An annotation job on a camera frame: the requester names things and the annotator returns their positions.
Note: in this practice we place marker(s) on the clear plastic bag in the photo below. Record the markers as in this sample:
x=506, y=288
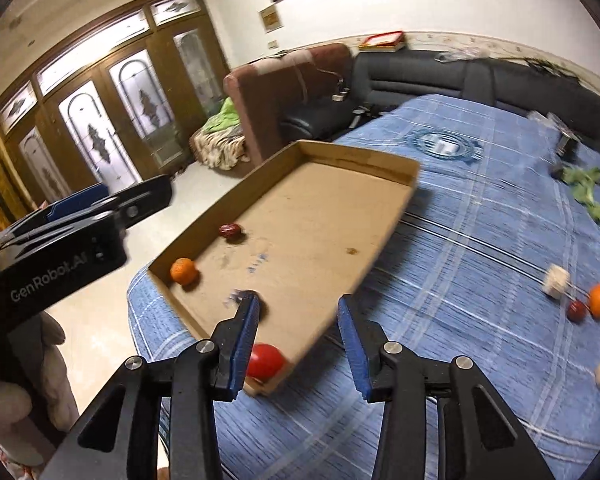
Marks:
x=462, y=53

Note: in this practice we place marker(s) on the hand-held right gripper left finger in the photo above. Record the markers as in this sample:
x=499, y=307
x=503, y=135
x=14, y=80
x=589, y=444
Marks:
x=245, y=340

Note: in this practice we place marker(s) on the wooden glass doors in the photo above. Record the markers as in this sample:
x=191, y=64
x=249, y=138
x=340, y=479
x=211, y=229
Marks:
x=105, y=100

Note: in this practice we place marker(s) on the blue plaid tablecloth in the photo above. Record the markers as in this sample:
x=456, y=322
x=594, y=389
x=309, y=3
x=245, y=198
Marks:
x=480, y=260

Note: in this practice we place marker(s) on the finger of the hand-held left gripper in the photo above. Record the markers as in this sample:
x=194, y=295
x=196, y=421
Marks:
x=77, y=202
x=145, y=197

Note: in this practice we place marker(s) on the patterned brown blanket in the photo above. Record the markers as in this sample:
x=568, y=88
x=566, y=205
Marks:
x=220, y=149

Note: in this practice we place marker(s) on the red tomato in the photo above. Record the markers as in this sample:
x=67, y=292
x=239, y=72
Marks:
x=267, y=360

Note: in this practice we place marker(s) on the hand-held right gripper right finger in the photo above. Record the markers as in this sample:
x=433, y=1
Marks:
x=354, y=345

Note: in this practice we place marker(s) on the dark purple plum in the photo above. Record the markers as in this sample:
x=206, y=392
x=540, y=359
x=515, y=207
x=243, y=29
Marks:
x=261, y=307

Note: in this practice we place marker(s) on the yellow wall paper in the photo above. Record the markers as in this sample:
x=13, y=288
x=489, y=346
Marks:
x=270, y=18

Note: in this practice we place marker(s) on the shallow cardboard box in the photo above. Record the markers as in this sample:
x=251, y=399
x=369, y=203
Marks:
x=305, y=220

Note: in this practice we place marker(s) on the flat red box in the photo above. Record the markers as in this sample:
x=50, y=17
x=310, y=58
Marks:
x=382, y=41

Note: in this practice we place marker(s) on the black leather sofa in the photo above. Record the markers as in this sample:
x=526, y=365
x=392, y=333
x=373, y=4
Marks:
x=480, y=85

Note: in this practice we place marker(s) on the black jar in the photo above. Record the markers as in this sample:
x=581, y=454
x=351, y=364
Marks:
x=567, y=144

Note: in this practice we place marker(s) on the brown armchair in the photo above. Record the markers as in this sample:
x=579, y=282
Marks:
x=280, y=90

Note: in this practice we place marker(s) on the red date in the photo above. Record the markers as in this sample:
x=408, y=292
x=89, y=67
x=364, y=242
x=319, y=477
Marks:
x=575, y=311
x=230, y=232

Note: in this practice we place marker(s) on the green cloth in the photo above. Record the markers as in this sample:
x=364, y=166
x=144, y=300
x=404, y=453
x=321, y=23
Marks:
x=225, y=115

